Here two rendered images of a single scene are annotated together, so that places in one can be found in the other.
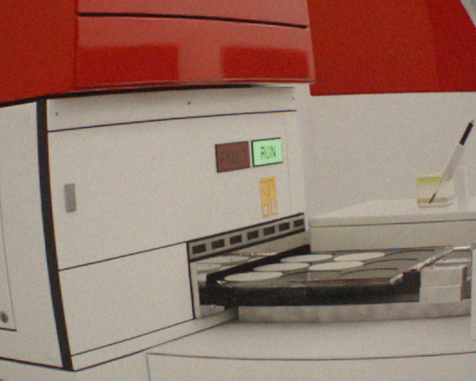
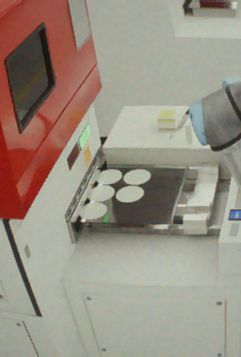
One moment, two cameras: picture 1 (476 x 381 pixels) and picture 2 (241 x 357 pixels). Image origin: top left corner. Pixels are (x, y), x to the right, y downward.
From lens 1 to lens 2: 110 cm
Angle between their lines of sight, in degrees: 30
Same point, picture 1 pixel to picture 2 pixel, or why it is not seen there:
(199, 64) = (60, 143)
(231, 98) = not seen: hidden behind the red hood
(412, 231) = (161, 155)
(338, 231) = (120, 153)
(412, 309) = (179, 231)
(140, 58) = (41, 172)
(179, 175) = (58, 190)
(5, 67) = not seen: outside the picture
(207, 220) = (69, 196)
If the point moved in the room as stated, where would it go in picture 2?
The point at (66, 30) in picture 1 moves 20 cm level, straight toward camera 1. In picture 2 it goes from (11, 192) to (31, 231)
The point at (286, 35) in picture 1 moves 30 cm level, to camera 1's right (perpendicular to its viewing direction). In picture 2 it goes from (88, 81) to (169, 63)
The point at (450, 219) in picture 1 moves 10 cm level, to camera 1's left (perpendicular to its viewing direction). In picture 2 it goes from (183, 151) to (158, 157)
